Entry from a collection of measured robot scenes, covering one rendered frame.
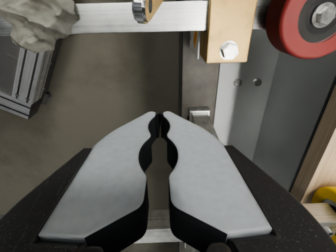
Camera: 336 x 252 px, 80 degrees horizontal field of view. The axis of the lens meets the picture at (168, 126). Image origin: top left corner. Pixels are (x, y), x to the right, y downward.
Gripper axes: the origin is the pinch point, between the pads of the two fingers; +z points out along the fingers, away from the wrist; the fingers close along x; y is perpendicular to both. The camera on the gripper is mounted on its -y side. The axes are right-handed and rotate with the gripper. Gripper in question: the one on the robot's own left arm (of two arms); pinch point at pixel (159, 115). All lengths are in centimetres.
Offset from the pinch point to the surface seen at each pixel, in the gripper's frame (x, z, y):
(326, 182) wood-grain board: 24.7, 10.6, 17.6
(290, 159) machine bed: 28.3, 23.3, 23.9
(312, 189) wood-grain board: 23.1, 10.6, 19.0
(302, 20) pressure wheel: 13.4, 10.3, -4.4
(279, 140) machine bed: 28.3, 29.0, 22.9
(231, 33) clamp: 8.0, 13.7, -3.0
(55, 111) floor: -66, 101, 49
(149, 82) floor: -8, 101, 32
